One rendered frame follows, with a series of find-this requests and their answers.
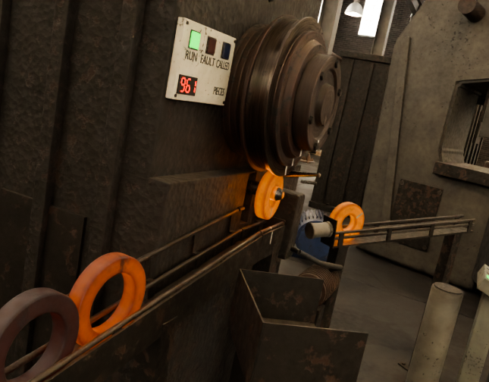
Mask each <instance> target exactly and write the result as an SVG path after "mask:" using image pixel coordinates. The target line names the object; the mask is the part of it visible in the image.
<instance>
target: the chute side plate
mask: <svg viewBox="0 0 489 382"><path fill-rule="evenodd" d="M284 228H285V225H283V226H281V227H278V228H276V229H274V230H271V231H269V232H267V233H264V234H262V235H261V236H259V237H258V238H256V239H254V240H253V241H252V242H250V243H248V244H247V245H246V246H244V247H243V248H242V249H240V250H238V251H237V252H235V253H234V254H232V255H231V256H229V257H228V258H226V259H225V260H223V261H222V262H220V263H219V264H217V265H216V266H214V267H213V268H211V269H210V270H208V271H206V272H205V273H204V274H203V275H201V276H200V277H198V278H196V279H195V280H194V281H192V282H191V283H189V284H187V285H186V286H185V287H183V288H182V289H181V290H179V291H177V292H176V293H174V294H173V295H171V296H169V297H168V298H167V299H165V300H164V301H162V302H160V303H159V304H158V305H157V306H155V307H154V308H152V309H150V310H149V311H147V312H146V313H145V314H143V315H141V316H140V317H138V318H137V319H136V320H134V321H132V322H131V323H129V324H128V325H127V326H125V327H123V328H122V329H121V330H119V331H118V332H117V333H115V334H113V335H112V336H110V337H109V338H108V339H106V340H104V341H103V342H101V343H100V344H99V345H97V346H95V347H94V348H92V349H91V350H90V351H88V352H86V353H85V354H83V355H82V356H81V357H79V358H78V359H76V360H74V361H73V362H71V363H70V364H69V365H67V366H66V367H64V368H62V369H61V370H60V371H58V372H57V373H55V374H53V375H52V376H51V377H49V378H48V379H46V380H44V381H43V382H103V381H104V380H106V379H107V378H108V377H110V376H111V375H112V374H113V373H115V372H116V371H117V370H118V369H120V368H121V367H123V366H124V365H125V364H127V363H128V362H129V361H130V360H131V359H133V358H134V357H135V356H137V355H138V354H140V353H141V352H142V351H143V350H144V349H146V348H147V347H148V346H150V345H151V344H152V343H154V342H155V341H156V340H157V339H158V338H160V336H161V329H162V325H163V324H164V323H165V322H167V321H169V320H171V319H172V318H175V317H176V316H177V323H176V325H177V324H178V323H180V322H181V321H182V320H183V319H184V318H186V317H187V316H188V315H190V314H191V313H192V312H194V311H195V310H196V309H197V308H198V307H200V306H201V305H203V304H204V303H205V302H207V301H208V300H209V299H210V298H212V297H213V296H214V295H215V294H217V293H218V292H219V291H221V290H222V289H224V288H225V287H226V286H227V285H228V284H229V283H231V282H232V281H234V280H235V279H236V278H237V277H238V273H239V269H246V270H248V269H249V268H251V267H252V266H253V265H254V264H255V263H257V262H258V261H260V260H262V259H263V258H266V257H267V256H269V255H271V254H272V252H273V248H274V244H276V243H279V242H281V243H282V239H283V235H284ZM272 232H273V234H272ZM271 234H272V237H271ZM270 241H271V244H270ZM280 249H281V244H280V248H279V250H280Z"/></svg>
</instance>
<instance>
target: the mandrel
mask: <svg viewBox="0 0 489 382"><path fill-rule="evenodd" d="M259 183H260V182H258V181H255V180H250V179H248V183H247V187H246V193H249V194H253V195H255V194H256V191H257V188H258V185H259ZM283 197H284V191H283V190H282V189H281V188H280V187H278V186H275V187H274V188H273V190H272V191H271V195H270V199H271V200H274V201H278V200H281V199H283Z"/></svg>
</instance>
